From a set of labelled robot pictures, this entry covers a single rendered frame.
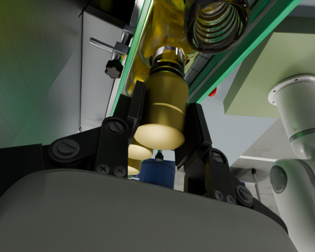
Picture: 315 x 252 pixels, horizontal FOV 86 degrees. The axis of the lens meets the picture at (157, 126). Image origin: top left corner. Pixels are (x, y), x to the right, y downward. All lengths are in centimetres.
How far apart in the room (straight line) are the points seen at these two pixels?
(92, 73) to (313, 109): 56
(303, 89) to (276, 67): 9
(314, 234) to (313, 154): 19
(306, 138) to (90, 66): 55
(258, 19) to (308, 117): 28
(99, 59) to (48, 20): 25
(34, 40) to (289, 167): 46
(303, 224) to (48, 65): 46
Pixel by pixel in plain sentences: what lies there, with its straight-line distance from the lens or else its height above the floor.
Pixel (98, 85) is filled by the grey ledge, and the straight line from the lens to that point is 53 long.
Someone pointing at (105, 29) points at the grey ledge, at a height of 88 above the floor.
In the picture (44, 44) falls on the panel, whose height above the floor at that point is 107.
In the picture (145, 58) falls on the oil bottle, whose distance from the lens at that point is 17.
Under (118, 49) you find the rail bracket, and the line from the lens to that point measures 33.
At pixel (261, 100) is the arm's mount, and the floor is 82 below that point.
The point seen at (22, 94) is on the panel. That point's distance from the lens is 21.
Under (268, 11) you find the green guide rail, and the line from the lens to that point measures 34.
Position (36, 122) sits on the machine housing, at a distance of 36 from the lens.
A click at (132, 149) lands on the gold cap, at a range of 16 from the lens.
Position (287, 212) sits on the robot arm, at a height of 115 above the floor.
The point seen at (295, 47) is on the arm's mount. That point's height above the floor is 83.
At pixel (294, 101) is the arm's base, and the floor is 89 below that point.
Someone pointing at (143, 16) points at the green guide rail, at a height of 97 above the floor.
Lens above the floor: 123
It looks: 34 degrees down
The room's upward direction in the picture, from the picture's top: 172 degrees counter-clockwise
